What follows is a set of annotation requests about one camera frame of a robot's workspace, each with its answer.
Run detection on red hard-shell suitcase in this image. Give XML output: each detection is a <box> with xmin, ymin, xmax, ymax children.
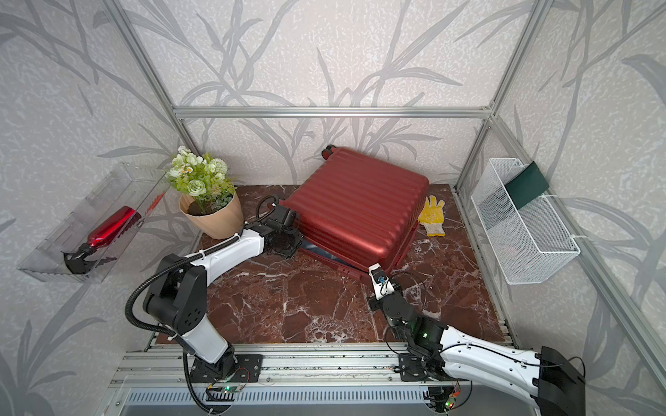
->
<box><xmin>280</xmin><ymin>145</ymin><xmax>430</xmax><ymax>284</ymax></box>

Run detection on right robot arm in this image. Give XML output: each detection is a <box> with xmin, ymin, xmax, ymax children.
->
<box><xmin>368</xmin><ymin>289</ymin><xmax>586</xmax><ymax>415</ymax></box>

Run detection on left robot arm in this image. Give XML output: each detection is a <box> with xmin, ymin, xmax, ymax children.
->
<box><xmin>124</xmin><ymin>204</ymin><xmax>303</xmax><ymax>377</ymax></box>

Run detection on potted white flower plant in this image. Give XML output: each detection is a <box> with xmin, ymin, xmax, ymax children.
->
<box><xmin>166</xmin><ymin>146</ymin><xmax>245</xmax><ymax>240</ymax></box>

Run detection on yellow work glove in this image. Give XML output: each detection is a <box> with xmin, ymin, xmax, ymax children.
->
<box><xmin>418</xmin><ymin>195</ymin><xmax>446</xmax><ymax>237</ymax></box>

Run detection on dark green card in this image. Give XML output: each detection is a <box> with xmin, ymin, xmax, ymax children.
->
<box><xmin>505</xmin><ymin>161</ymin><xmax>550</xmax><ymax>210</ymax></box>

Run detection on red spray bottle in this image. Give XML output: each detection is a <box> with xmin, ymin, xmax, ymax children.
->
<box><xmin>63</xmin><ymin>206</ymin><xmax>142</xmax><ymax>275</ymax></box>

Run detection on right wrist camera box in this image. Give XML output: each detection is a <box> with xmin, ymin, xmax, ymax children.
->
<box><xmin>369</xmin><ymin>263</ymin><xmax>395</xmax><ymax>300</ymax></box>

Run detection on white wire mesh basket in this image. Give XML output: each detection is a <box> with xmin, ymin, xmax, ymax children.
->
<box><xmin>471</xmin><ymin>158</ymin><xmax>580</xmax><ymax>285</ymax></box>

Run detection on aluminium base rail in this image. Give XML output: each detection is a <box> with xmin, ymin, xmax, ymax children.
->
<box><xmin>108</xmin><ymin>341</ymin><xmax>547</xmax><ymax>388</ymax></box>

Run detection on clear plastic wall bin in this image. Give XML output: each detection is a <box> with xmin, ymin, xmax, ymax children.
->
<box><xmin>18</xmin><ymin>163</ymin><xmax>169</xmax><ymax>284</ymax></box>

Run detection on aluminium frame profiles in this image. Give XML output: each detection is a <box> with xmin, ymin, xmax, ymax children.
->
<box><xmin>102</xmin><ymin>1</ymin><xmax>665</xmax><ymax>388</ymax></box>

